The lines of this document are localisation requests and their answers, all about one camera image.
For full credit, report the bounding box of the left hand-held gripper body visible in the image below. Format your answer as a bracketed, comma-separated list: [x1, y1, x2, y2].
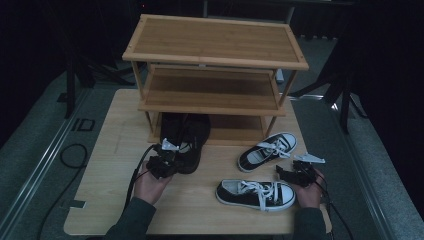
[145, 138, 180, 180]

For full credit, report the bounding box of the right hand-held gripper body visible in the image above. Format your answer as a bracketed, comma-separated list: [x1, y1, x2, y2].
[287, 151, 327, 188]

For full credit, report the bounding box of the black and white sneaker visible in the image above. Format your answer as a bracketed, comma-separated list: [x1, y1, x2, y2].
[215, 178, 297, 213]
[236, 131, 298, 174]

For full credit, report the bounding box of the black shoe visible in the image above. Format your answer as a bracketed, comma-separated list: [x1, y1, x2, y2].
[175, 113, 212, 175]
[159, 112, 188, 150]

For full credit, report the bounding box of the wooden shoe rack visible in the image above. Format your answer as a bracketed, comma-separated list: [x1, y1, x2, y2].
[121, 13, 310, 148]

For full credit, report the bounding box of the person's right hand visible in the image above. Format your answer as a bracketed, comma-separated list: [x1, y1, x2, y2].
[293, 169, 326, 210]

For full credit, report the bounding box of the person's left hand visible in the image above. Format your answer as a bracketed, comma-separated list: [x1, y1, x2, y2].
[133, 162, 173, 206]

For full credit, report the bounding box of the black metal stand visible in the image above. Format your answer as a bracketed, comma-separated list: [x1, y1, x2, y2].
[64, 49, 135, 120]
[289, 66, 370, 135]

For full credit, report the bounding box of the left hand-held gripper cable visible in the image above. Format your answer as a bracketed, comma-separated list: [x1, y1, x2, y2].
[123, 143, 158, 212]

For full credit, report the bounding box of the hand-held gripper cable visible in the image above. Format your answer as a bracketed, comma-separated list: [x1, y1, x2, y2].
[123, 143, 158, 212]
[313, 171, 355, 240]

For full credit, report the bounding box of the right hand-held gripper cable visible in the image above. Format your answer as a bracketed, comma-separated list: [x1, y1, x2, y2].
[313, 171, 355, 240]

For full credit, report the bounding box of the metal floor rail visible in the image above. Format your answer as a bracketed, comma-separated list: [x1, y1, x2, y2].
[289, 94, 396, 240]
[0, 87, 94, 236]

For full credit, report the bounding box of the black floor cable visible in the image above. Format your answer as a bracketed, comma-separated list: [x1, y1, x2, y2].
[35, 143, 89, 240]

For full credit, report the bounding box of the grey metal frame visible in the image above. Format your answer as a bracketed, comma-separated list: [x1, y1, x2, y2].
[202, 0, 354, 25]

